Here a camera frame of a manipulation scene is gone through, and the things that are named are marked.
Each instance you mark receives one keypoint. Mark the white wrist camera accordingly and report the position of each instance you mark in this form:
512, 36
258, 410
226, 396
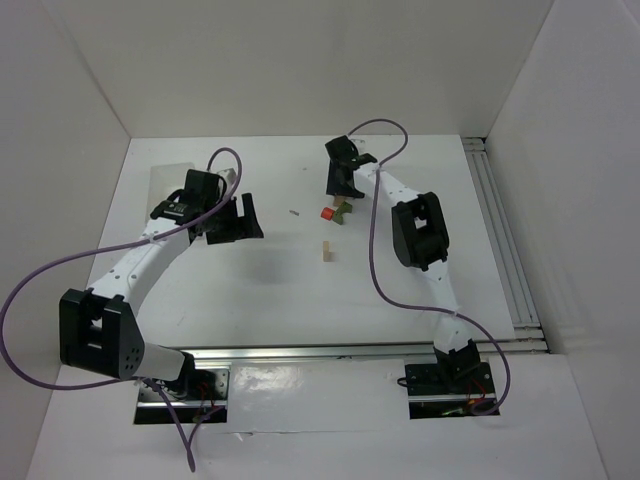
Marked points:
229, 175
360, 144

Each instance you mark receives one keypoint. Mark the natural wood block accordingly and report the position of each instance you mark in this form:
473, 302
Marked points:
328, 254

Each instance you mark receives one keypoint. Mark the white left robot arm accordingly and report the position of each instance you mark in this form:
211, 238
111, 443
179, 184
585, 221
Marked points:
98, 330

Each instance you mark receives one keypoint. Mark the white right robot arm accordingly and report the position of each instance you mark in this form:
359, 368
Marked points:
420, 241

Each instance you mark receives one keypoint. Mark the red wood cylinder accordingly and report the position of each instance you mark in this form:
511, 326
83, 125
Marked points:
327, 213

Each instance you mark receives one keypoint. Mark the white perforated box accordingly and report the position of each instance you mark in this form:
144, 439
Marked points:
165, 179

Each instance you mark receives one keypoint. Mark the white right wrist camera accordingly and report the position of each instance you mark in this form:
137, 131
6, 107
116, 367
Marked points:
360, 144

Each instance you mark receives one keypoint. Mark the green wood block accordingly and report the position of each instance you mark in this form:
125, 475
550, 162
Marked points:
339, 213

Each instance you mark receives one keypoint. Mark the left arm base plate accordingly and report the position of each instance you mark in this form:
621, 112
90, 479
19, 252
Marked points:
206, 399

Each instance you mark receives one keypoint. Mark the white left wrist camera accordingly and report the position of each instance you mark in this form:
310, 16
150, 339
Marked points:
229, 175

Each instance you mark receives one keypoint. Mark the aluminium rail front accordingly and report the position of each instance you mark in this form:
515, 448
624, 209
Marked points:
300, 353

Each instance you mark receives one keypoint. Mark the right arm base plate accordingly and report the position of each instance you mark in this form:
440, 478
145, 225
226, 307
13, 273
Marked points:
429, 396

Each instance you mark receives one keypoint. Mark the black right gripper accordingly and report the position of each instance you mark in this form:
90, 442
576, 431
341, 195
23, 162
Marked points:
341, 175

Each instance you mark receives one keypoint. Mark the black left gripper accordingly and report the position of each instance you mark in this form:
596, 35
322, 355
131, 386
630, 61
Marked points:
230, 220

